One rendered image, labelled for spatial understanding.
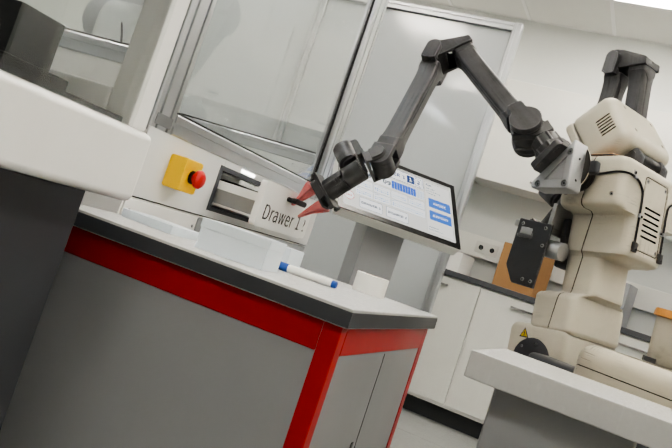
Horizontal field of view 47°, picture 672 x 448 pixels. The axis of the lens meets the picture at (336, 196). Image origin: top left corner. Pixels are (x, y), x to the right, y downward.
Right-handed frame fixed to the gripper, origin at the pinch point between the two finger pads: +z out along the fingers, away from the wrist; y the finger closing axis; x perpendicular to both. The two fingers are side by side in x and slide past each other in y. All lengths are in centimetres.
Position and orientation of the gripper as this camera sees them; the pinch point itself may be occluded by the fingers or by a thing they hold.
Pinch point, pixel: (297, 209)
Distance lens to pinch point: 194.9
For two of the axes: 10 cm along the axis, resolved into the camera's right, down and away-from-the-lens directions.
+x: -3.1, -1.7, -9.4
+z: -8.4, 5.2, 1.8
